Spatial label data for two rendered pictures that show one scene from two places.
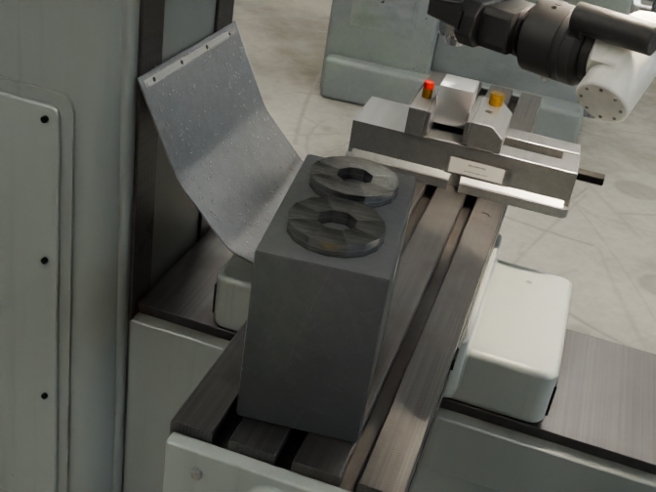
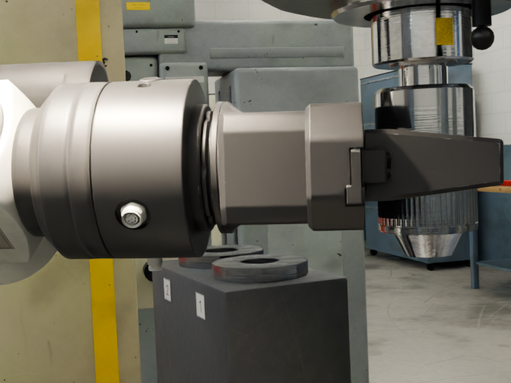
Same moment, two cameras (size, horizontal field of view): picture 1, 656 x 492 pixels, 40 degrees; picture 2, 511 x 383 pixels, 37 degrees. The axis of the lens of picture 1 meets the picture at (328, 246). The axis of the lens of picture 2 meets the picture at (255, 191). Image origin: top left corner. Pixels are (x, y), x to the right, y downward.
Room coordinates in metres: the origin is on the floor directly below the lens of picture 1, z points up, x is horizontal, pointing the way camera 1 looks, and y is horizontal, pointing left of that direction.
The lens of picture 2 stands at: (1.44, -0.37, 1.24)
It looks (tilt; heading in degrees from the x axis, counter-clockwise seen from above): 3 degrees down; 150
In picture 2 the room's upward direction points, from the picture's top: 2 degrees counter-clockwise
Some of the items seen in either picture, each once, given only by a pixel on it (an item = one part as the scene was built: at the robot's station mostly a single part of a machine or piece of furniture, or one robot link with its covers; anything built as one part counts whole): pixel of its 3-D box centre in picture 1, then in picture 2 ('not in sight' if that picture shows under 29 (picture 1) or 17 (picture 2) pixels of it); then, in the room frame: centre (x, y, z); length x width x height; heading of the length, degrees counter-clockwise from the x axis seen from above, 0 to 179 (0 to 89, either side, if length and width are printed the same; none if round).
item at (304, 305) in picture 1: (331, 284); (242, 354); (0.77, -0.01, 1.04); 0.22 x 0.12 x 0.20; 174
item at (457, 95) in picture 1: (456, 101); not in sight; (1.33, -0.16, 1.05); 0.06 x 0.05 x 0.06; 168
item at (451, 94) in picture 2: not in sight; (423, 98); (1.16, -0.12, 1.26); 0.05 x 0.05 x 0.01
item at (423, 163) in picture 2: not in sight; (431, 163); (1.19, -0.14, 1.23); 0.06 x 0.02 x 0.03; 54
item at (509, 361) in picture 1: (399, 293); not in sight; (1.16, -0.12, 0.80); 0.50 x 0.35 x 0.12; 77
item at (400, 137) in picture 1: (467, 141); not in sight; (1.32, -0.19, 0.99); 0.35 x 0.15 x 0.11; 78
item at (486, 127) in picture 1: (488, 123); not in sight; (1.32, -0.21, 1.03); 0.12 x 0.06 x 0.04; 168
